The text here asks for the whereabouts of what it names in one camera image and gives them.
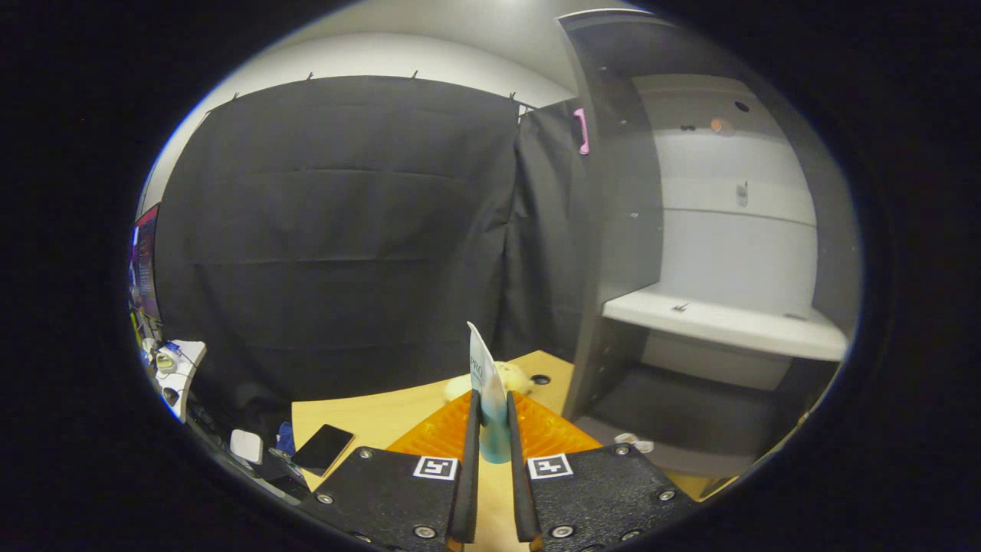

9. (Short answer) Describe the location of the grey cabinet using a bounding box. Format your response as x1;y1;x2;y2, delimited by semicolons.
558;9;859;480

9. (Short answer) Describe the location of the small white box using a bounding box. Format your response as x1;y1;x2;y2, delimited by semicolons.
230;429;264;465

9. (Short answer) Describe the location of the blue and white tube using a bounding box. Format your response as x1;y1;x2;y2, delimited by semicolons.
468;322;513;465

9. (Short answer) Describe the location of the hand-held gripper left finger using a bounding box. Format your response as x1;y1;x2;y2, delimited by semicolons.
295;389;482;552

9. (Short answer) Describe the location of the pale yellow plush toy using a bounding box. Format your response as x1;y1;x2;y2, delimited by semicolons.
445;360;533;403

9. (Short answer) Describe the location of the black smartphone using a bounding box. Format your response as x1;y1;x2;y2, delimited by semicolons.
291;424;356;478

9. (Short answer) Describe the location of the black backdrop cloth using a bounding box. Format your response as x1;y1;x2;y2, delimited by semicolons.
153;75;595;438

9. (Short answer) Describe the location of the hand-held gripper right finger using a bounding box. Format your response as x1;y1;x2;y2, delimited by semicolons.
506;389;698;552

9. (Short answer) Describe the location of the white cabinet shelf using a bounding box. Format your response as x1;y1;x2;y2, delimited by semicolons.
602;282;850;363

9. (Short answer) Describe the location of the computer monitor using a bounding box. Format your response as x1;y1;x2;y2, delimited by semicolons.
129;203;162;323

